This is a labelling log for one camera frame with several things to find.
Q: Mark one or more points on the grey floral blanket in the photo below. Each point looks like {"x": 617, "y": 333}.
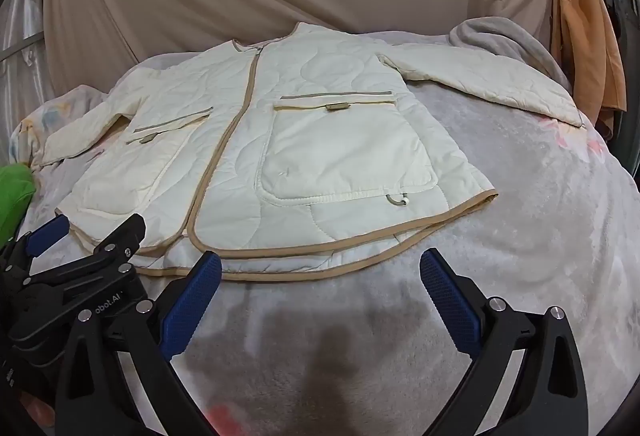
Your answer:
{"x": 500, "y": 266}

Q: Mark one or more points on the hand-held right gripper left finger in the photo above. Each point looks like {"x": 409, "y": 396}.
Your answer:
{"x": 196, "y": 303}

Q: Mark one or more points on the green cloth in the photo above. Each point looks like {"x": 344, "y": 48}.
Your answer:
{"x": 15, "y": 201}

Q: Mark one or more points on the translucent plastic sheet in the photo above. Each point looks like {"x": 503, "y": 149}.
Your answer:
{"x": 22, "y": 40}

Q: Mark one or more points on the cream quilted jacket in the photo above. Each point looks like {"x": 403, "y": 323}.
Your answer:
{"x": 320, "y": 140}

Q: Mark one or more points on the orange hanging garment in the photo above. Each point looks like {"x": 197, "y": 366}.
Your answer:
{"x": 585, "y": 40}

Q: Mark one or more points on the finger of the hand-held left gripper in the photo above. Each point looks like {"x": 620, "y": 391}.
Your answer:
{"x": 120, "y": 238}
{"x": 47, "y": 236}

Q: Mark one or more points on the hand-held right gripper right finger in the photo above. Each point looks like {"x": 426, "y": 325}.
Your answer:
{"x": 447, "y": 301}

